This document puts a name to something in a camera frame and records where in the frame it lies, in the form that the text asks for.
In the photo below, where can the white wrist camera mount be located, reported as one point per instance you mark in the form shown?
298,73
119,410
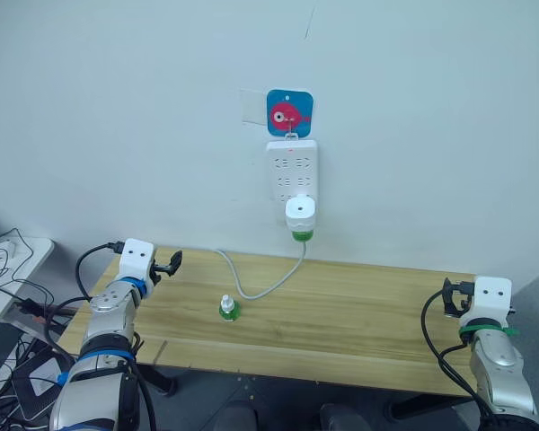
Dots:
492,296
136,259

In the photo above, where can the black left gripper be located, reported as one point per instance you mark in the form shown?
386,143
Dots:
156,270

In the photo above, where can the white power strip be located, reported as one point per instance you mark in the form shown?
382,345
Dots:
292,173

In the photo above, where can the green liquid bottle white cap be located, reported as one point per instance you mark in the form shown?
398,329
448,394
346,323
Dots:
228,310

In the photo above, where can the white mosquito repellent heater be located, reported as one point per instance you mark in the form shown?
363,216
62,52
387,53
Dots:
301,213

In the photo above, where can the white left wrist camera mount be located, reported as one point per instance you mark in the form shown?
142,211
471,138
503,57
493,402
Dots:
136,259

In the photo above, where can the green liquid bottle without cap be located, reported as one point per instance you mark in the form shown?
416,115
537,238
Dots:
302,236

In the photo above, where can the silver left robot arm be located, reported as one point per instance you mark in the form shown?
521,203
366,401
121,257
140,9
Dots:
105,323

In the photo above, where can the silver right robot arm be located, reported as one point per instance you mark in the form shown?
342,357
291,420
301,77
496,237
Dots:
498,363

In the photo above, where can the blue fish wall hook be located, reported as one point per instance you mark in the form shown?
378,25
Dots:
290,112

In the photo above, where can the white wall plate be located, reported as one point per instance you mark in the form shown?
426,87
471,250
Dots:
251,105

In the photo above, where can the white side table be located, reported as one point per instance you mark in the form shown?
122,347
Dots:
24,265

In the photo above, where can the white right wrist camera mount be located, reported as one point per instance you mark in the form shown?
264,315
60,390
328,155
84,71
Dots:
492,296

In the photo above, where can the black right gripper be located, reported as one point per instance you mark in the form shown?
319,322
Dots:
463,298

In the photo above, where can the black table leg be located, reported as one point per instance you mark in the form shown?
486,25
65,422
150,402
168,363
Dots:
164,381

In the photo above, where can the black box with white label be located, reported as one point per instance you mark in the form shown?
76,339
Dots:
36,386

